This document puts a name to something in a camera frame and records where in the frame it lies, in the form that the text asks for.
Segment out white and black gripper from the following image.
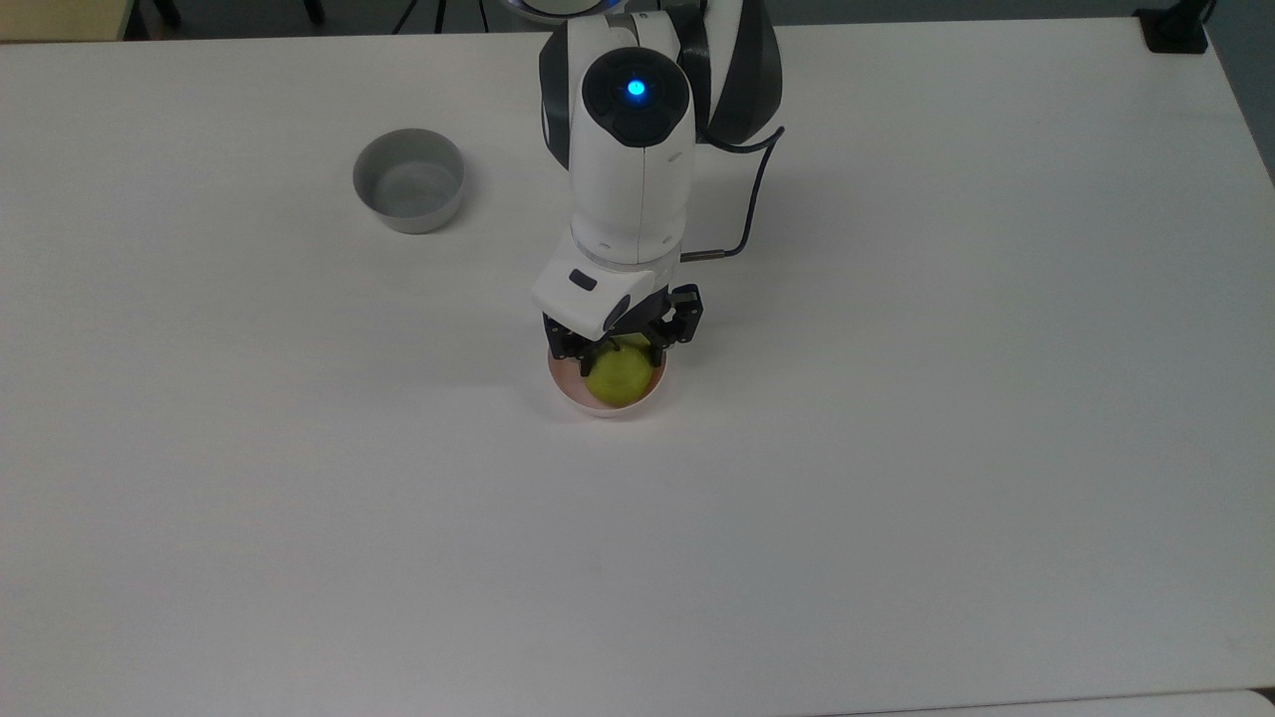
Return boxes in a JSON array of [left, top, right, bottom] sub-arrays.
[[531, 252, 706, 378]]

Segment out green apple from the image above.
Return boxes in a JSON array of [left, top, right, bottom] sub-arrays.
[[583, 334, 659, 409]]

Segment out pink bowl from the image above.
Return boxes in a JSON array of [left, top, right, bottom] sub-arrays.
[[546, 339, 669, 419]]

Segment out gray bowl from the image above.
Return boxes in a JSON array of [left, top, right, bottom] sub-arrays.
[[353, 128, 466, 236]]

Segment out black tripod legs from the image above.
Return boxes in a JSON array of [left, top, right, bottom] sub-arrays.
[[391, 0, 491, 37]]

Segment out yellow wooden board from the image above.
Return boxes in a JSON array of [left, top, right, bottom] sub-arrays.
[[0, 0, 136, 44]]

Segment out black camera stand clamp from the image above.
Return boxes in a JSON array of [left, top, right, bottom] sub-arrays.
[[1135, 0, 1212, 55]]

